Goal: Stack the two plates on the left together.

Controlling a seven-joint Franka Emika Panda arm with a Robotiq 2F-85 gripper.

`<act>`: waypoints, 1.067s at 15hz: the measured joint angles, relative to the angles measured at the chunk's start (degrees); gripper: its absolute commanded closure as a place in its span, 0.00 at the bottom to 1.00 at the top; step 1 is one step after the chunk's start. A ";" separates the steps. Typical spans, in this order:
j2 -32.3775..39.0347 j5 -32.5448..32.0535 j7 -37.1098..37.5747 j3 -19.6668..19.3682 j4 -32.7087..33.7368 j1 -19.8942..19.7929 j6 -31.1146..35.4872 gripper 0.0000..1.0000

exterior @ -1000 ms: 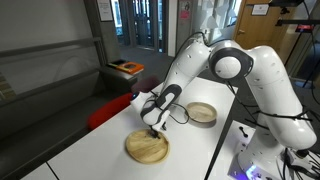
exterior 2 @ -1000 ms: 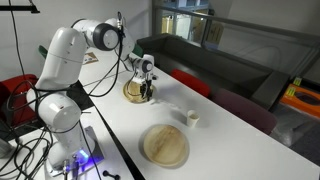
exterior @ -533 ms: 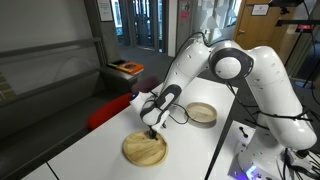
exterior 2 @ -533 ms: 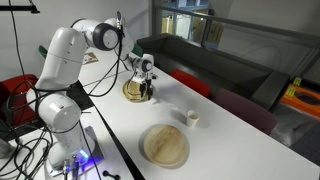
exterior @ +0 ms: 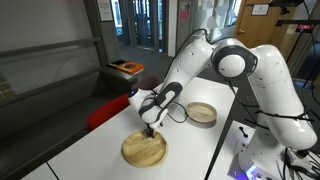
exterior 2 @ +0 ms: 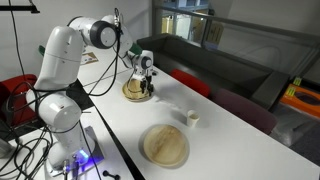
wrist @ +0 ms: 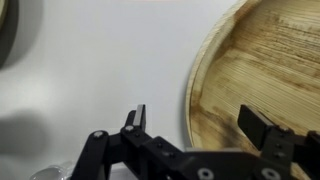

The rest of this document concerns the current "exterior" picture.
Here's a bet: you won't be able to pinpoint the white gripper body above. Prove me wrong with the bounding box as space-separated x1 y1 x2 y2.
148 108 169 130

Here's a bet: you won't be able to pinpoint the red upholstered chair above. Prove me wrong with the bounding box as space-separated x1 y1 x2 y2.
87 94 132 131

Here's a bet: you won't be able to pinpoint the grey bin cabinet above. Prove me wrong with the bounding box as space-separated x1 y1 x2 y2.
99 59 146 96

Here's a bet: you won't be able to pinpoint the orange bin lid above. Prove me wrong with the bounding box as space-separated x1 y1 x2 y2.
115 61 146 76

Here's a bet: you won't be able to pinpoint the dark framed glass doors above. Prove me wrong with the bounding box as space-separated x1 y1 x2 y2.
111 0 169 54

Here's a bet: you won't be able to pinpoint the dark grey bench sofa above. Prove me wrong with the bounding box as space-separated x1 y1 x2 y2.
0 68 134 180

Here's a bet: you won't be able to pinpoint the pink door sign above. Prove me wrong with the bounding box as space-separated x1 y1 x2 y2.
179 9 191 20

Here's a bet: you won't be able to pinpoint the glass balustrade panel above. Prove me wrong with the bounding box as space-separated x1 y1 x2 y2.
0 41 104 101

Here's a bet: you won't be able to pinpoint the grey metal handrail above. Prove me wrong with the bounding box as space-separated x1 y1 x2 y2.
0 36 103 59

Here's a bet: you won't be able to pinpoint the wooden door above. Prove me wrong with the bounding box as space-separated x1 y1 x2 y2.
228 0 293 73

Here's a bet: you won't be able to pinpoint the white door sign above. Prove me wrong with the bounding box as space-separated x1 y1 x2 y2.
251 3 270 17

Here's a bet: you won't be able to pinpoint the white power strip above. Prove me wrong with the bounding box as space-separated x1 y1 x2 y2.
289 149 320 173

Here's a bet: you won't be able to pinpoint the black tripod stand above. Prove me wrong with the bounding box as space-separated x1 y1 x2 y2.
274 18 320 89

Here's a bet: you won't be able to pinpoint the black box red display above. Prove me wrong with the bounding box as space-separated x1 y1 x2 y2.
295 24 316 33

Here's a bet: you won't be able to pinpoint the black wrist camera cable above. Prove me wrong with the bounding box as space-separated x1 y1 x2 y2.
164 99 191 125

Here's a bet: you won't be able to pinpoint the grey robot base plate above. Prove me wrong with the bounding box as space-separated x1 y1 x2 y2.
227 143 291 180

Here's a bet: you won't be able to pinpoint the black forearm cable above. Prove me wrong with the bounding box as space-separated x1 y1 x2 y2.
170 28 214 68

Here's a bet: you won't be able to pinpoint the white wall notice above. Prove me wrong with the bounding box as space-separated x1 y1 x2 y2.
96 0 115 23

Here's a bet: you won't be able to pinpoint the black cable wrapped round arm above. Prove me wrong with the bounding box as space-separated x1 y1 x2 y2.
226 78 320 141

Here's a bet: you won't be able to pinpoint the black cable bundle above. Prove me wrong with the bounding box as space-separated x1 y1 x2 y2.
279 146 320 180

